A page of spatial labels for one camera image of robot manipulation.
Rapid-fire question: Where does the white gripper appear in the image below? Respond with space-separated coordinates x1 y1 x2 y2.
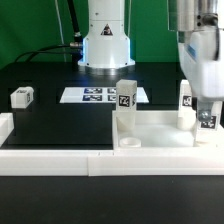
178 27 224 127

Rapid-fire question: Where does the white square table top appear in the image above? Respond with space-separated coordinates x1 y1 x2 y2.
112 110 224 150

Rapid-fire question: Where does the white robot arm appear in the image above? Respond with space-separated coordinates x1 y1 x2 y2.
78 0 224 123

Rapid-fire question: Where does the white marker sheet with tags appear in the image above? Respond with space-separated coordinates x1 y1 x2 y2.
59 87 149 103

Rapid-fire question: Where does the black cable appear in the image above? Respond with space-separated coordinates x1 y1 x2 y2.
13 0 84 64

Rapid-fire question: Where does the white U-shaped fence wall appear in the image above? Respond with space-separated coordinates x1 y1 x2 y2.
0 112 224 177

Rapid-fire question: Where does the thin white cable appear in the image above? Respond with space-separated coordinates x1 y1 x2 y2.
54 0 68 63

